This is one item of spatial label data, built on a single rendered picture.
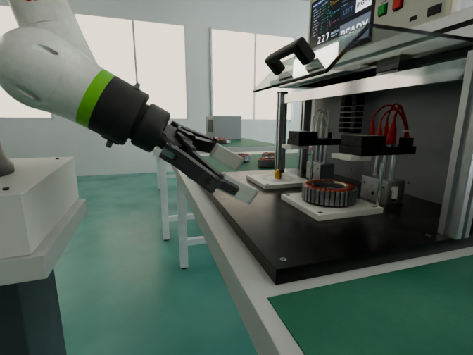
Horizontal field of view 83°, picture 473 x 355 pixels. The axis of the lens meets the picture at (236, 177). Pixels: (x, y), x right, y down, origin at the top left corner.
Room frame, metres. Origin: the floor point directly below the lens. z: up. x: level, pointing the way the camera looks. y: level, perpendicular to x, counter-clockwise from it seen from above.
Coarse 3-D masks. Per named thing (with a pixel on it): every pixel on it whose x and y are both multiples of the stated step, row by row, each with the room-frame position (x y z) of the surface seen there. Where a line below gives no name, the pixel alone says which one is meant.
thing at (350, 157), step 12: (348, 144) 0.57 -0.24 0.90; (360, 144) 0.54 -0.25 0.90; (372, 144) 0.54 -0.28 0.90; (384, 144) 0.55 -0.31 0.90; (396, 144) 0.57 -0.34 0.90; (336, 156) 0.57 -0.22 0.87; (348, 156) 0.53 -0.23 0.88; (360, 156) 0.54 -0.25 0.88; (384, 156) 0.59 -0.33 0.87; (396, 156) 0.57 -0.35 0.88; (384, 168) 0.59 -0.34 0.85
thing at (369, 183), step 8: (368, 176) 0.61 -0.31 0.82; (376, 176) 0.61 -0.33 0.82; (368, 184) 0.60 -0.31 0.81; (376, 184) 0.58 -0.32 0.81; (384, 184) 0.56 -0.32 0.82; (392, 184) 0.56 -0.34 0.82; (400, 184) 0.56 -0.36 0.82; (360, 192) 0.62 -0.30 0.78; (368, 192) 0.60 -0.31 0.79; (376, 192) 0.58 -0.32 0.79; (384, 192) 0.56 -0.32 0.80; (400, 192) 0.56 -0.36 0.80; (384, 200) 0.56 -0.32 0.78; (400, 200) 0.57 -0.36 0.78
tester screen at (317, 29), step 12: (324, 0) 0.83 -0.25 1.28; (336, 0) 0.78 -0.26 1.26; (348, 0) 0.73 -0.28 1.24; (372, 0) 0.66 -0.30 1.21; (324, 12) 0.83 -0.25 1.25; (336, 12) 0.78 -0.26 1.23; (360, 12) 0.69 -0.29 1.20; (312, 24) 0.89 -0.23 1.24; (324, 24) 0.82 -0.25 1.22; (336, 24) 0.77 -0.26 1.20; (312, 36) 0.88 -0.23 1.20; (336, 36) 0.77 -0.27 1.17; (312, 48) 0.88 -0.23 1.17
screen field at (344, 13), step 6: (360, 0) 0.69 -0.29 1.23; (366, 0) 0.68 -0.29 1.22; (348, 6) 0.73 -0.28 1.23; (354, 6) 0.71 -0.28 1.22; (360, 6) 0.69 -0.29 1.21; (366, 6) 0.67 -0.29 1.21; (342, 12) 0.75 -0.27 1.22; (348, 12) 0.73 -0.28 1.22; (354, 12) 0.71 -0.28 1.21; (342, 18) 0.75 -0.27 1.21
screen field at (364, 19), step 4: (368, 12) 0.67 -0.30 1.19; (360, 16) 0.69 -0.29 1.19; (364, 16) 0.68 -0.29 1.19; (368, 16) 0.66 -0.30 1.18; (352, 20) 0.71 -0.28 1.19; (356, 20) 0.70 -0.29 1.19; (360, 20) 0.69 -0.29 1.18; (364, 20) 0.68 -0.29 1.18; (368, 20) 0.66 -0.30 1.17; (344, 24) 0.74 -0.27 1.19; (348, 24) 0.73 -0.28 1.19; (352, 24) 0.71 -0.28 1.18; (356, 24) 0.70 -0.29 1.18; (360, 24) 0.69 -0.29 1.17; (364, 24) 0.67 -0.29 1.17; (340, 28) 0.76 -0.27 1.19; (344, 28) 0.74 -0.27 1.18; (348, 28) 0.72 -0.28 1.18; (352, 28) 0.71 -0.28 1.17; (340, 32) 0.75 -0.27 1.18; (344, 32) 0.74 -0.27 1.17
